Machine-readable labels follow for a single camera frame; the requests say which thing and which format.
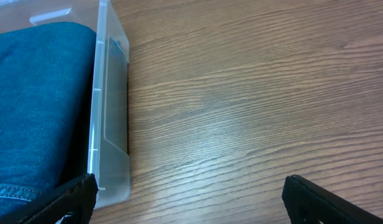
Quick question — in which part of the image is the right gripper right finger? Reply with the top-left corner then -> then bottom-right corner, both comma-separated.
282,175 -> 383,224

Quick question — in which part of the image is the blue denim cloth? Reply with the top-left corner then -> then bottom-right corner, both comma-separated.
0,22 -> 96,217

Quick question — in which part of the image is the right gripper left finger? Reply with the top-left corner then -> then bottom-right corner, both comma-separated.
0,174 -> 98,224

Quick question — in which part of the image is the clear plastic storage container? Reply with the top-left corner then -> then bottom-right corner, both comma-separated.
0,0 -> 131,208

